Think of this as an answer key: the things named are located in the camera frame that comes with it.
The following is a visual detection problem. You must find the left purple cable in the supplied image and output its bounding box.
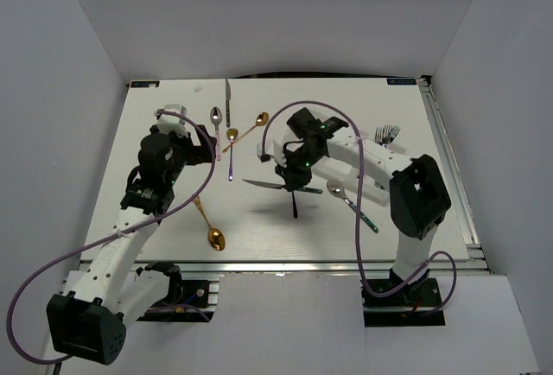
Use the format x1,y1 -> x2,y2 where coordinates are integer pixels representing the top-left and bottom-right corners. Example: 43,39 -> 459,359
6,109 -> 217,365

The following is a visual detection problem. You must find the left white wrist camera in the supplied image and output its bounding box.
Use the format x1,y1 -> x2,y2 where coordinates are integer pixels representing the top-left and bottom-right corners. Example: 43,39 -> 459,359
156,105 -> 189,138

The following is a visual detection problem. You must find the white three-compartment tray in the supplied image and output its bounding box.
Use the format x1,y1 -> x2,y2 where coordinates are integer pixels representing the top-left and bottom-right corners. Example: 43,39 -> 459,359
263,128 -> 411,207

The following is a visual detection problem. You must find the gold bowl purple handle spoon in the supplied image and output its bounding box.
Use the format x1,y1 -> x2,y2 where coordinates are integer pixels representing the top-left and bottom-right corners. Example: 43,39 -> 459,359
226,128 -> 238,181

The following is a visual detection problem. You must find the blue label sticker left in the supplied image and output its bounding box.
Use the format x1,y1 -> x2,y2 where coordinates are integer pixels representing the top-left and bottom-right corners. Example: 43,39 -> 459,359
130,80 -> 160,88

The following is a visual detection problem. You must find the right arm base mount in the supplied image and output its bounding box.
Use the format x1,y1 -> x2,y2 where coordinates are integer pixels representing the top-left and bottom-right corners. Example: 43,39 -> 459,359
361,278 -> 446,327

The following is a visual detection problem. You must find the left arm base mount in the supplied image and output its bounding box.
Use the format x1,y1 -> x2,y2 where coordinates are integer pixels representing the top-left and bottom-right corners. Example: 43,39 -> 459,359
129,262 -> 219,323

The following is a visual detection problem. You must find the blue metallic fork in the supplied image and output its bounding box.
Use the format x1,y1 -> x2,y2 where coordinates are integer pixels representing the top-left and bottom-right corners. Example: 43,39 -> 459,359
381,124 -> 401,147

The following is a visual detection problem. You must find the silver fork green patterned handle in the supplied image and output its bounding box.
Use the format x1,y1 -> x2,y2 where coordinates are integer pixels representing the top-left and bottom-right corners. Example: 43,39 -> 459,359
374,126 -> 386,145

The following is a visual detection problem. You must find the aluminium rail right side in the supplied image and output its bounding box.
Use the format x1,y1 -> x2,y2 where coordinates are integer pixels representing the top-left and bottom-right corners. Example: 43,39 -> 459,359
416,76 -> 491,275

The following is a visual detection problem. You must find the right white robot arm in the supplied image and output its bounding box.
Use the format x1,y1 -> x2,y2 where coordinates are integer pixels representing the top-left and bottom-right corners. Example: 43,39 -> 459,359
257,101 -> 452,305

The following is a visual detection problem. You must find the ornate gold spoon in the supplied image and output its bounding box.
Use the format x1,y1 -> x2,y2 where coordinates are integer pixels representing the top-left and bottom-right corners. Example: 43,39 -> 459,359
194,196 -> 226,251

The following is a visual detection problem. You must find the long gold spoon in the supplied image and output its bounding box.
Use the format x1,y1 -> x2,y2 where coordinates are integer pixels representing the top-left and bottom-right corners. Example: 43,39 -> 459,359
222,112 -> 270,153

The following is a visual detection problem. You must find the blue label sticker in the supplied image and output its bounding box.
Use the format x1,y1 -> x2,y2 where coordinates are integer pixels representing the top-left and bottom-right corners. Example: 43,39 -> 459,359
386,78 -> 417,86
130,80 -> 160,88

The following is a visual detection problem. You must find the silver knife dark patterned handle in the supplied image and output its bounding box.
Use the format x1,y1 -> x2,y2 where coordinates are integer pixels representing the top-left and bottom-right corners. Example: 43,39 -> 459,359
225,79 -> 232,128

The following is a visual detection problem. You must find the purple cable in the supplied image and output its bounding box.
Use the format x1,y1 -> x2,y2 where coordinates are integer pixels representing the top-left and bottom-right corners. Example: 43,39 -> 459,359
6,109 -> 217,365
261,99 -> 459,316

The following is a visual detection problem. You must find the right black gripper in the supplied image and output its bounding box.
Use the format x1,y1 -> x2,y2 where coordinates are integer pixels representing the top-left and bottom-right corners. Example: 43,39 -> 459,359
275,144 -> 323,192

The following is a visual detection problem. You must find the silver knife green patterned handle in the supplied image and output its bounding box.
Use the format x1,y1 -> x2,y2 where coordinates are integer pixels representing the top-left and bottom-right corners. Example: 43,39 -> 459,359
242,179 -> 323,194

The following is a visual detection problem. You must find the blue label sticker right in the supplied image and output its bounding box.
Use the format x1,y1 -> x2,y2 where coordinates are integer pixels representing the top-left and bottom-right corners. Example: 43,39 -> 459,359
386,78 -> 417,86

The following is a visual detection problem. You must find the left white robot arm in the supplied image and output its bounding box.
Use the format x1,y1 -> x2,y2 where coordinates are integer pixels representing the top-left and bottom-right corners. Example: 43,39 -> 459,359
47,126 -> 216,365

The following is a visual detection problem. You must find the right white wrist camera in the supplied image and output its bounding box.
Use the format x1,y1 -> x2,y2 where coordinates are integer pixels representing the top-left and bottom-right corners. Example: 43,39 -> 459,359
256,140 -> 275,163

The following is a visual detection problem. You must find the dark blue purple spoon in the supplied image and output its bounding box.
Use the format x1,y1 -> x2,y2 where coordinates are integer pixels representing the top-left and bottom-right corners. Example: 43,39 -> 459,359
291,191 -> 298,219

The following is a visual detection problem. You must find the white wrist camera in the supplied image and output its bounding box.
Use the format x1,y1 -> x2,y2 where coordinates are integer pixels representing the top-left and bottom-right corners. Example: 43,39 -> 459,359
256,140 -> 275,163
156,105 -> 189,138

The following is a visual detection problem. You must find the silver spoon pink handle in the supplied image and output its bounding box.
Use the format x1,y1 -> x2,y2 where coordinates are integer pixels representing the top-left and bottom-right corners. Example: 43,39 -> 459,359
210,106 -> 222,161

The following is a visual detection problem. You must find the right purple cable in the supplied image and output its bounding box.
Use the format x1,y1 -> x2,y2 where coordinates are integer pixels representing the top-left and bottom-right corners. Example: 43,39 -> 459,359
261,99 -> 459,316

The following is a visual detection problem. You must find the silver spoon green patterned handle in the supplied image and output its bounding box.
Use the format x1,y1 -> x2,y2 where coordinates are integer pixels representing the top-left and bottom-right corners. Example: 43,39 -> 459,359
326,181 -> 379,233

